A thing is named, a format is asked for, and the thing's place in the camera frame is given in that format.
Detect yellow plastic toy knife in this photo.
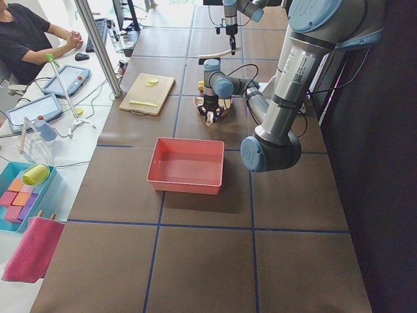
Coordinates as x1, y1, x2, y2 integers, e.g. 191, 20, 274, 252
128, 100, 158, 108

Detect lemon slice lower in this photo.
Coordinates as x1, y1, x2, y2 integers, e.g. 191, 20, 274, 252
145, 80, 158, 87

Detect seated person black shirt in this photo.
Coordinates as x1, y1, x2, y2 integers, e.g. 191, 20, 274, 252
1, 1, 83, 84

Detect pink cloth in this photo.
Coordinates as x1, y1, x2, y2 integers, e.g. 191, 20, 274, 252
1, 217, 65, 283

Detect bamboo cutting board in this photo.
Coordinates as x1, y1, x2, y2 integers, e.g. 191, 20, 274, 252
119, 73, 175, 116

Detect light blue storage tray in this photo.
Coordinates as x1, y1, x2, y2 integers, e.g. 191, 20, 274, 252
1, 162, 57, 233

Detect aluminium frame post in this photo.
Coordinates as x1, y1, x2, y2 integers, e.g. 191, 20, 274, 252
74, 0, 122, 98

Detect teach pendant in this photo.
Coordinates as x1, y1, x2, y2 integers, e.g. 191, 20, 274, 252
41, 65, 91, 98
6, 94, 63, 133

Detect beige plastic dustpan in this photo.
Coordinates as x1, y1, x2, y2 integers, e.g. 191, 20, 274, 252
194, 97, 233, 126

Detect white green desk stand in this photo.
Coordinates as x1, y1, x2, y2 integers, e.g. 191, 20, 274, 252
46, 53, 95, 138

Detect pink plastic bin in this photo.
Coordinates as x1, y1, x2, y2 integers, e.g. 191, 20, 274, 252
147, 137, 225, 195

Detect teach pendant near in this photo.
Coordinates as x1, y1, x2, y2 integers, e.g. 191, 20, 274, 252
6, 94, 63, 133

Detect coloured toy blocks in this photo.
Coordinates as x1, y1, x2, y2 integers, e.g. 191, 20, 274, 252
1, 178, 39, 224

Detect black computer mouse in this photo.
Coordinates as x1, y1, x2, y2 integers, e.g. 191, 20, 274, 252
74, 52, 90, 61

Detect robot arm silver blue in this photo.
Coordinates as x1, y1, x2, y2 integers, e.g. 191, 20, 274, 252
222, 0, 268, 55
199, 1, 386, 172

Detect wooden cup rack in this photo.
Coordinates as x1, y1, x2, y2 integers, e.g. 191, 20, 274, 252
18, 117, 55, 165

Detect blue cup on rack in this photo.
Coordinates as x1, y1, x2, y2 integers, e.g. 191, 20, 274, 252
34, 119, 57, 142

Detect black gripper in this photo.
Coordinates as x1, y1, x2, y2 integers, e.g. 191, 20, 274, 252
197, 94, 225, 123
226, 23, 237, 55

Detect yellow plastic cup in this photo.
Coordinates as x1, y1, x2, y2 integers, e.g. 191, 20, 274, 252
22, 164, 50, 186

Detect black keyboard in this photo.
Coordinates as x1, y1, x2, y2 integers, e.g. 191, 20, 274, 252
85, 18, 109, 53

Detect teach pendant far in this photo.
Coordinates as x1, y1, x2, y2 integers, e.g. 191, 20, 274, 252
41, 65, 91, 98

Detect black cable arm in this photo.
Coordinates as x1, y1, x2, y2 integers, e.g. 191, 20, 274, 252
224, 55, 371, 141

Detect cream hand brush black bristles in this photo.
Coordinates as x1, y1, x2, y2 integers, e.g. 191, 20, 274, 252
198, 50, 235, 65

